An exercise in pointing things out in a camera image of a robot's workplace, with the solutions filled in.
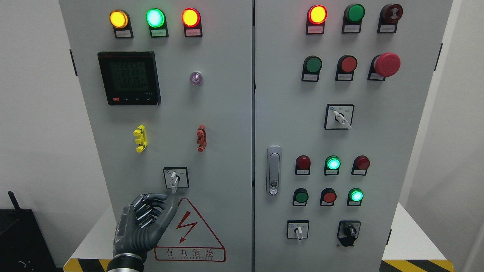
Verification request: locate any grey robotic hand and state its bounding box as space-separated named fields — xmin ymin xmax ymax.
xmin=113 ymin=193 xmax=179 ymax=261

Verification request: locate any white rotary selector switch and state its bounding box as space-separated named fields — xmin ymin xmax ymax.
xmin=163 ymin=167 xmax=190 ymax=193
xmin=324 ymin=104 xmax=355 ymax=130
xmin=286 ymin=220 xmax=310 ymax=241

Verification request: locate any yellow indicator light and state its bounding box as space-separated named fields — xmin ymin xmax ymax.
xmin=109 ymin=10 xmax=133 ymax=39

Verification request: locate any red electric hazard warning sticker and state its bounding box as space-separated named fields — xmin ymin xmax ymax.
xmin=154 ymin=198 xmax=226 ymax=262

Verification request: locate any yellow terminal connector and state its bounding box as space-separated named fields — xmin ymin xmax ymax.
xmin=133 ymin=125 xmax=147 ymax=153

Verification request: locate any red terminal connector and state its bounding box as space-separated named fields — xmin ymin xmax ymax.
xmin=196 ymin=125 xmax=207 ymax=153

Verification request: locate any black box with antenna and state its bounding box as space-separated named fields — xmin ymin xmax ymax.
xmin=0 ymin=191 xmax=57 ymax=272

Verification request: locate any grey left cabinet door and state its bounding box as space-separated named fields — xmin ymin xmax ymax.
xmin=59 ymin=0 xmax=253 ymax=272

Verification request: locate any grey cabinet door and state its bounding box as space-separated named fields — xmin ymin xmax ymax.
xmin=254 ymin=0 xmax=453 ymax=272
xmin=59 ymin=0 xmax=253 ymax=272

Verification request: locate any black digital power meter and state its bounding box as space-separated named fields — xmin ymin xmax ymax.
xmin=97 ymin=51 xmax=162 ymax=106

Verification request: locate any dark red indicator left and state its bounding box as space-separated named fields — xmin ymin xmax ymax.
xmin=295 ymin=155 xmax=311 ymax=176

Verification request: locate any dark red indicator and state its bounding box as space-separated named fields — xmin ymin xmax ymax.
xmin=352 ymin=155 xmax=371 ymax=176
xmin=295 ymin=155 xmax=311 ymax=176

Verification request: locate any red push button lower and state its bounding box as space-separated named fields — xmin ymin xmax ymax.
xmin=320 ymin=188 xmax=337 ymax=206

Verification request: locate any red push button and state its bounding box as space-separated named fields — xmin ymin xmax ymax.
xmin=320 ymin=188 xmax=337 ymax=206
xmin=335 ymin=55 xmax=358 ymax=82

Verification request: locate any green lit indicator middle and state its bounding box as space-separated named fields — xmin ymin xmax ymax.
xmin=323 ymin=155 xmax=341 ymax=176

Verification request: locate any green indicator light top left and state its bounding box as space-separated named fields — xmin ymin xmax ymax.
xmin=146 ymin=8 xmax=168 ymax=38

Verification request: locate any red indicator light top left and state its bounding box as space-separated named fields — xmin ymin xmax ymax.
xmin=181 ymin=7 xmax=203 ymax=37

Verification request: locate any green lit push button lower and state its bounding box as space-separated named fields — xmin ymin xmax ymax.
xmin=346 ymin=188 xmax=364 ymax=207

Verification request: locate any dark red indicator right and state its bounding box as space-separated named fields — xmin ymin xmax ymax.
xmin=352 ymin=155 xmax=371 ymax=176

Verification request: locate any green push button upper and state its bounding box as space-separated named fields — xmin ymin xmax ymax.
xmin=301 ymin=55 xmax=322 ymax=82

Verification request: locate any grey right cabinet door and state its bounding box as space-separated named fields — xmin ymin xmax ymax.
xmin=254 ymin=0 xmax=453 ymax=272

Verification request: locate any red push button upper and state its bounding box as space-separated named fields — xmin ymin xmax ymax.
xmin=335 ymin=55 xmax=358 ymax=82

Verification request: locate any red lit indicator right door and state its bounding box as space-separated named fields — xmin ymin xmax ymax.
xmin=306 ymin=5 xmax=328 ymax=36

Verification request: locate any white platform with hazard stripes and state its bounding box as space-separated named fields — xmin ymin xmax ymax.
xmin=62 ymin=204 xmax=455 ymax=272

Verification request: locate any red emergency stop button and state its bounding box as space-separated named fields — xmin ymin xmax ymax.
xmin=368 ymin=52 xmax=401 ymax=82

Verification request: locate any green unlit indicator top right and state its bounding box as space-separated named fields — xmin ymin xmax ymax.
xmin=341 ymin=3 xmax=365 ymax=34

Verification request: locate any dark red buzzer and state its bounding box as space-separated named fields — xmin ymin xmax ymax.
xmin=377 ymin=3 xmax=403 ymax=33

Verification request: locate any silver door handle lock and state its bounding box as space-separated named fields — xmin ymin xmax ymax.
xmin=266 ymin=145 xmax=282 ymax=196

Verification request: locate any black rotary knob switch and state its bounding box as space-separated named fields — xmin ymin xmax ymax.
xmin=337 ymin=220 xmax=361 ymax=247

